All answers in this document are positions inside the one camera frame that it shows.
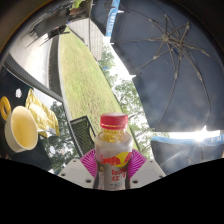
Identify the dark mesh-back patio chair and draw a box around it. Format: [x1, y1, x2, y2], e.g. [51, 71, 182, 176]
[68, 115, 98, 158]

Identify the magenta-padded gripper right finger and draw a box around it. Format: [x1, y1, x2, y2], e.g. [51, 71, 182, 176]
[128, 148, 167, 190]

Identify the grey low building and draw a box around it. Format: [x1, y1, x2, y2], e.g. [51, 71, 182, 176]
[68, 16, 104, 62]

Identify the large navy patio umbrella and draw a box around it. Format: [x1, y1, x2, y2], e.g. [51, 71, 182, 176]
[109, 0, 224, 133]

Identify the navy umbrella with blue trim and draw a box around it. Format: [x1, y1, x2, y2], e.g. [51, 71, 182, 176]
[89, 0, 121, 38]
[149, 131, 224, 175]

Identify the crumpled yellow foil wrapper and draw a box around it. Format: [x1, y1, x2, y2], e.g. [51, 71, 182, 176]
[24, 88, 60, 138]

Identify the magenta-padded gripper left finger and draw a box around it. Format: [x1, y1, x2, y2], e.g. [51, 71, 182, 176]
[57, 148, 98, 190]

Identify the cream cup with yellow handle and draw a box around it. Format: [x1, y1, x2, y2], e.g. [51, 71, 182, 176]
[0, 95, 39, 154]

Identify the red-capped clear drink bottle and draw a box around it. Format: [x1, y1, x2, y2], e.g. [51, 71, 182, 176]
[94, 112, 134, 192]

